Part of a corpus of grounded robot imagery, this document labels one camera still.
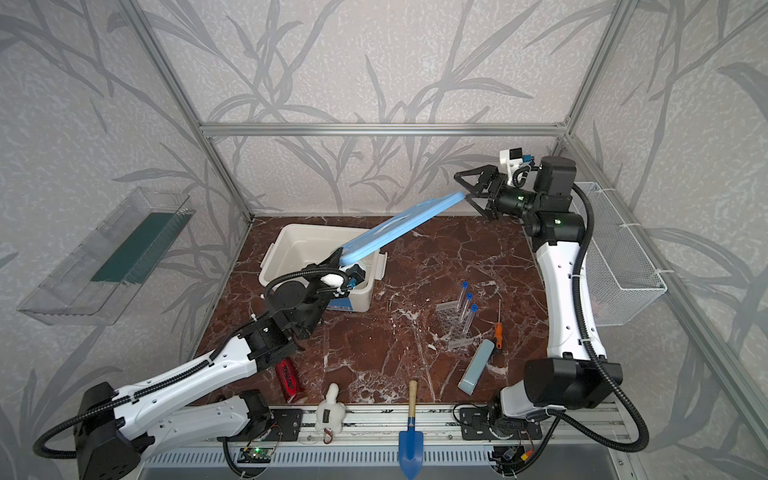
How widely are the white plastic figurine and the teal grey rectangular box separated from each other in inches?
12.7

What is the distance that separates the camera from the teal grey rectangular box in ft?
2.58

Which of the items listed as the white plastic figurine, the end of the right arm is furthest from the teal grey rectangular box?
the end of the right arm

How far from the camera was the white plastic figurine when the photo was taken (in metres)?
0.74

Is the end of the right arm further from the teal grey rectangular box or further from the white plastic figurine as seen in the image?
the white plastic figurine
